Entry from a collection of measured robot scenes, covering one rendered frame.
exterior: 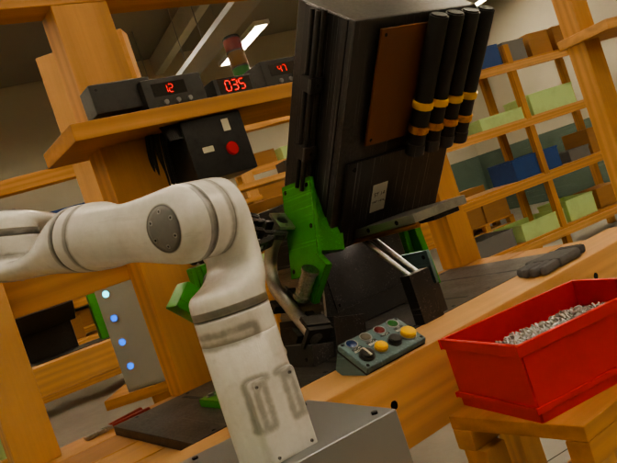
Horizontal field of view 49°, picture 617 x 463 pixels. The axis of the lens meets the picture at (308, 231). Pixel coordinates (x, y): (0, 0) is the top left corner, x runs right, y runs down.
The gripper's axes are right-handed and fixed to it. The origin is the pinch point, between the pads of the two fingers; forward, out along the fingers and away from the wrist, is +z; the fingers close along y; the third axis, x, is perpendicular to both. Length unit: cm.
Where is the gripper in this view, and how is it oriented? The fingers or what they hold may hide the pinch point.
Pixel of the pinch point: (275, 230)
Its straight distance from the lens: 151.6
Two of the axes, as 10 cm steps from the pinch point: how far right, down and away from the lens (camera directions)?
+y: -4.7, -5.9, 6.6
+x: -3.2, 8.1, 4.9
